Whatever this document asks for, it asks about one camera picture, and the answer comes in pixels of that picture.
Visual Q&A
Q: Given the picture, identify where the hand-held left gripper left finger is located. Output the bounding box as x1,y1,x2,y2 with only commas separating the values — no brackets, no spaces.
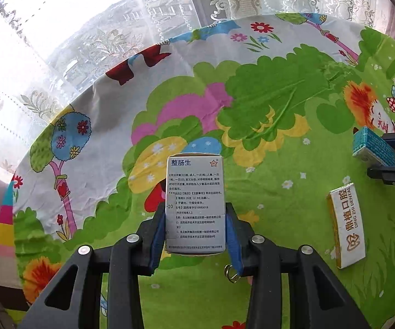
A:
19,202,169,329

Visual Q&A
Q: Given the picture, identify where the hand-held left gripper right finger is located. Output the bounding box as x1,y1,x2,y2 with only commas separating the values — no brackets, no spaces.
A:
225,202,369,329

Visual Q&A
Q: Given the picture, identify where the black metal binder clip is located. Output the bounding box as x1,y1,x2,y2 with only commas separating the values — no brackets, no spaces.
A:
224,264,241,283

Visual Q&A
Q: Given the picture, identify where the small teal and white box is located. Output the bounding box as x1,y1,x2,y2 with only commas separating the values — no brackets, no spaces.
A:
352,126,395,167

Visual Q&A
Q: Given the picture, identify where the white and blue medicine box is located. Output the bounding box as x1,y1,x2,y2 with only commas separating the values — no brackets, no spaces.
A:
165,152,227,256

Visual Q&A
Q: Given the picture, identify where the long white and gold box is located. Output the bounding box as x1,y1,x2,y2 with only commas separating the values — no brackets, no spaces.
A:
326,182,367,269

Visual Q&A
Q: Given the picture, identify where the green cartoon printed blanket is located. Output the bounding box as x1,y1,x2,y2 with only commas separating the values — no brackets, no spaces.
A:
0,11,395,329

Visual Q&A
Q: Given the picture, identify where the white lace curtain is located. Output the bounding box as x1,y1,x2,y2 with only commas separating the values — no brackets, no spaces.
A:
0,0,395,176

